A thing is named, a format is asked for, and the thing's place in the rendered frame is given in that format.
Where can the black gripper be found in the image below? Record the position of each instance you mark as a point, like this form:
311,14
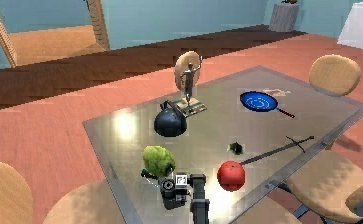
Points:
167,188

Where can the white cloth-covered furniture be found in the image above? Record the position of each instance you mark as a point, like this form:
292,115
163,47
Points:
357,26

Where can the small dark green lump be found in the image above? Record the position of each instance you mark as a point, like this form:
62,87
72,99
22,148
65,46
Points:
236,148

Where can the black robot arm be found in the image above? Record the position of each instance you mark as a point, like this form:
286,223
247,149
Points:
199,200

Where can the black round kettle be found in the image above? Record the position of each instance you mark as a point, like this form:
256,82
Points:
170,122

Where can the green lettuce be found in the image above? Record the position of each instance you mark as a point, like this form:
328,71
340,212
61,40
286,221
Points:
157,160

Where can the glass dining table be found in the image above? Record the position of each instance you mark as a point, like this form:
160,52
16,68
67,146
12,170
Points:
222,133

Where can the grey figure statue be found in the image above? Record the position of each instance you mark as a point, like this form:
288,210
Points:
189,83

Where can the red tomato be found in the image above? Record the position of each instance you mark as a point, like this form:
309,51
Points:
231,176

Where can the blue frying pan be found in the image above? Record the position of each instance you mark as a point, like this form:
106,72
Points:
258,101

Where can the brown wooden door frame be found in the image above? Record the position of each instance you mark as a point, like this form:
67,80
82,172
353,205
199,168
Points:
100,23

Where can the grey round pedestal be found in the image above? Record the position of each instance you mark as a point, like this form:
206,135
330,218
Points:
284,18

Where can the black long sword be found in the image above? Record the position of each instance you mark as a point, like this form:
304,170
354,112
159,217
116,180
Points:
275,151

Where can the small house plant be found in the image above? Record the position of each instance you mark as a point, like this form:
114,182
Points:
290,1

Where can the tan round-backed chair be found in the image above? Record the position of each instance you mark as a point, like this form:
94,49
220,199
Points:
325,181
269,211
9,196
182,66
335,74

